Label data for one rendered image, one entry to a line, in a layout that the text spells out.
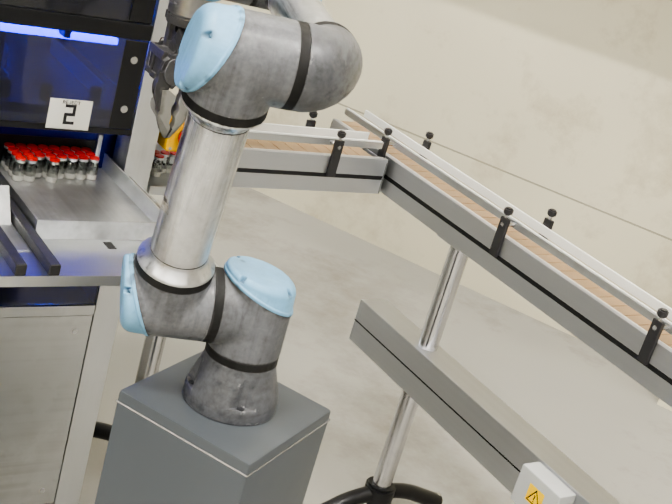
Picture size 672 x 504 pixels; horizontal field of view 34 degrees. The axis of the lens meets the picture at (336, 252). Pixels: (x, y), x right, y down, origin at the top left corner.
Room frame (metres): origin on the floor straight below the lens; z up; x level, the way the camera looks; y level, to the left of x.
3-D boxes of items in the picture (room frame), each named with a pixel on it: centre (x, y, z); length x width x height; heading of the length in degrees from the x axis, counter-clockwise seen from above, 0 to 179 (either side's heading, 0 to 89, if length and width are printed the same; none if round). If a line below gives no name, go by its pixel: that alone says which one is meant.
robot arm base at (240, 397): (1.55, 0.10, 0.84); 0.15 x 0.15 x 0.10
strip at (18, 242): (1.73, 0.55, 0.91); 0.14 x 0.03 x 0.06; 39
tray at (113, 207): (1.95, 0.51, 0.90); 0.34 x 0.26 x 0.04; 39
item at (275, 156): (2.48, 0.25, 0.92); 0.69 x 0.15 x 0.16; 128
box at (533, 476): (2.04, -0.56, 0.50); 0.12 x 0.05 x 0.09; 38
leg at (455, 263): (2.49, -0.28, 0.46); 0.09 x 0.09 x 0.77; 38
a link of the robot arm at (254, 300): (1.55, 0.10, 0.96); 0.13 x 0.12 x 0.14; 110
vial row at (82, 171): (2.03, 0.58, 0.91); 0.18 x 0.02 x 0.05; 129
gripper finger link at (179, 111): (1.87, 0.34, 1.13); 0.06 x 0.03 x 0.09; 38
